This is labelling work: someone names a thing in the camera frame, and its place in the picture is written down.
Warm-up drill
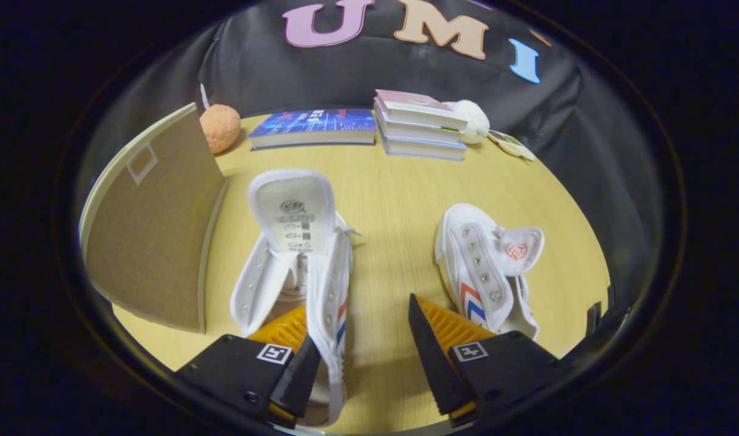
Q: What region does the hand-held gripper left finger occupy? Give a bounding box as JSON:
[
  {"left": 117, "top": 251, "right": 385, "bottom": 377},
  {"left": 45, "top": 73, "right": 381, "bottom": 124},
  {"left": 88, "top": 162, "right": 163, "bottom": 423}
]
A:
[{"left": 176, "top": 305, "right": 322, "bottom": 428}]

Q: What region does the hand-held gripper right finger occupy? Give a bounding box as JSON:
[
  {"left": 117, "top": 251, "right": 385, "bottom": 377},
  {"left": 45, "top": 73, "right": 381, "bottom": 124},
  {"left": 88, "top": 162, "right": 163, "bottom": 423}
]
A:
[{"left": 408, "top": 294, "right": 561, "bottom": 424}]

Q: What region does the white canvas shoe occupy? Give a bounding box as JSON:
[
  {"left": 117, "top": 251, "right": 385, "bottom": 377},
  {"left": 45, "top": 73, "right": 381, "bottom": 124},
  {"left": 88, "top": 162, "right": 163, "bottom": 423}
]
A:
[
  {"left": 230, "top": 168, "right": 361, "bottom": 426},
  {"left": 434, "top": 203, "right": 546, "bottom": 341}
]

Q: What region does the beige fabric storage box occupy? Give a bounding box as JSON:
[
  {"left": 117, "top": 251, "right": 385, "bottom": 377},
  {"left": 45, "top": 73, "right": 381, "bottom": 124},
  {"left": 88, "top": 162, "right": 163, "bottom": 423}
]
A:
[{"left": 79, "top": 102, "right": 230, "bottom": 335}]

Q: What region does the pale blue cover book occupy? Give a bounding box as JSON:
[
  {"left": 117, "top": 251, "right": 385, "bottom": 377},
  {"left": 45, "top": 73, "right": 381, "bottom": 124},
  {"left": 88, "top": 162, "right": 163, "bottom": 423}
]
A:
[{"left": 379, "top": 130, "right": 467, "bottom": 162}]

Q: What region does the small printed card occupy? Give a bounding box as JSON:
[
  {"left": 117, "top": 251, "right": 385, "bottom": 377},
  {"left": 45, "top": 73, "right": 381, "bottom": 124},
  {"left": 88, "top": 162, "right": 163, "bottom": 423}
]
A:
[{"left": 488, "top": 129, "right": 537, "bottom": 162}]

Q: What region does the white cover book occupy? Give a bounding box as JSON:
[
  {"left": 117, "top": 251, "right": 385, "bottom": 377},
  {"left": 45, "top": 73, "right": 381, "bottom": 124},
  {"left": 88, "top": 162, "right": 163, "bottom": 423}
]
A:
[{"left": 376, "top": 112, "right": 467, "bottom": 145}]

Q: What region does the white plush ball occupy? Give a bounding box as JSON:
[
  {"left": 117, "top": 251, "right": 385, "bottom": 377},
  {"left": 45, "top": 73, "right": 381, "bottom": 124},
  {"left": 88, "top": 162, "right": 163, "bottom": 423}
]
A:
[{"left": 448, "top": 100, "right": 490, "bottom": 145}]

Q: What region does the pink cover book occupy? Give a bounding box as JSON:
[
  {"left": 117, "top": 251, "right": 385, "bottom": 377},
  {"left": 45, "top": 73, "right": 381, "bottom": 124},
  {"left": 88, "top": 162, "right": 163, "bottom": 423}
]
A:
[{"left": 374, "top": 90, "right": 469, "bottom": 131}]

